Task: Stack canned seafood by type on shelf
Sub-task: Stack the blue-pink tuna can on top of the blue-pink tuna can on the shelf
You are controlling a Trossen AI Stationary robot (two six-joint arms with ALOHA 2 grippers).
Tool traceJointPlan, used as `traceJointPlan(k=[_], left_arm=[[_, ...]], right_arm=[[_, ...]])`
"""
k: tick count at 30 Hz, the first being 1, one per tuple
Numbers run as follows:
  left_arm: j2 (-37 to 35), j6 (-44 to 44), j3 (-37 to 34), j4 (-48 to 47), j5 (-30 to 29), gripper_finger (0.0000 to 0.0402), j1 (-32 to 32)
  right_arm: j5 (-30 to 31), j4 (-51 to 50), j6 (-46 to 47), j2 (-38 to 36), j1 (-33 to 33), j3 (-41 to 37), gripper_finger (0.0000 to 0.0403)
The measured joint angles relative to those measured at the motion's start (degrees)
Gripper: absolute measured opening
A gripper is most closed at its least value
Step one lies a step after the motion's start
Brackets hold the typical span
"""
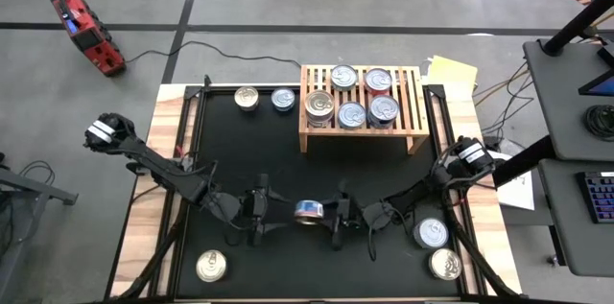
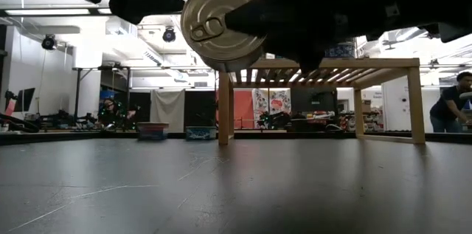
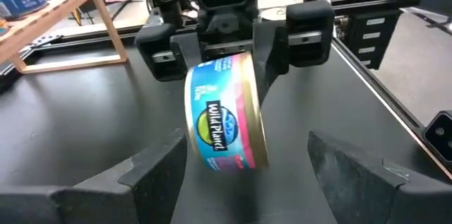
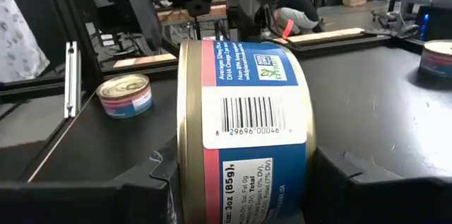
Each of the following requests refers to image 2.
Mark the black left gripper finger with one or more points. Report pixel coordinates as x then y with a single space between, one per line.
147 3

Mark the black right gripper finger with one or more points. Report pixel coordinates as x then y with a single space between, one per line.
287 16

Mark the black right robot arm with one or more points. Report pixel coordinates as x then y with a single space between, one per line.
455 5

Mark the wooden slatted shelf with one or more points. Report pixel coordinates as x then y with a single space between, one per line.
368 63

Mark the black ceiling spotlight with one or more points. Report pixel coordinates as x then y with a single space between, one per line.
169 35
49 42

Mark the cartoon print poster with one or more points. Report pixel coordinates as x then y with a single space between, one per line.
271 103

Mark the grey hanging cloth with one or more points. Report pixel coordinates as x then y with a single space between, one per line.
167 105

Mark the person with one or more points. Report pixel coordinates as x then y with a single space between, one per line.
110 114
451 103

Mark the pink blue label can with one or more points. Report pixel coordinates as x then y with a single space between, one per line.
152 132

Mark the blue teal tuna can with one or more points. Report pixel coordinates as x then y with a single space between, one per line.
201 133

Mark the black background monitor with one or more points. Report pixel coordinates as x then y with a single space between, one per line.
24 99

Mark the orange wall panel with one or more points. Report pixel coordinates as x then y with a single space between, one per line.
243 108

